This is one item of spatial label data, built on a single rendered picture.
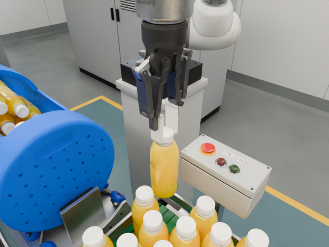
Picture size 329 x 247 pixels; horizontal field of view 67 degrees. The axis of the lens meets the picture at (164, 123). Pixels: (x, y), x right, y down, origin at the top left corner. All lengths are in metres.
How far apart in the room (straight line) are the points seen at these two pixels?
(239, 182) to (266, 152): 1.88
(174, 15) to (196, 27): 0.68
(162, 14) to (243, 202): 0.43
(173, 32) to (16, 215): 0.47
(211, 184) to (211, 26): 0.63
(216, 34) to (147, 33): 0.69
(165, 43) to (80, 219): 0.46
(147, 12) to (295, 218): 1.84
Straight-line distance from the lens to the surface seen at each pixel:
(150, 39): 0.40
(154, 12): 0.38
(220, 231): 0.53
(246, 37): 3.38
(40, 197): 0.62
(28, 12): 6.00
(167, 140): 0.51
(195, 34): 1.07
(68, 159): 0.60
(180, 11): 0.39
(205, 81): 1.24
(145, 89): 0.42
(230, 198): 0.63
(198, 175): 0.65
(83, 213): 0.66
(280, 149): 2.54
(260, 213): 1.98
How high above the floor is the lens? 1.53
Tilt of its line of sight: 35 degrees down
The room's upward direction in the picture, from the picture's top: straight up
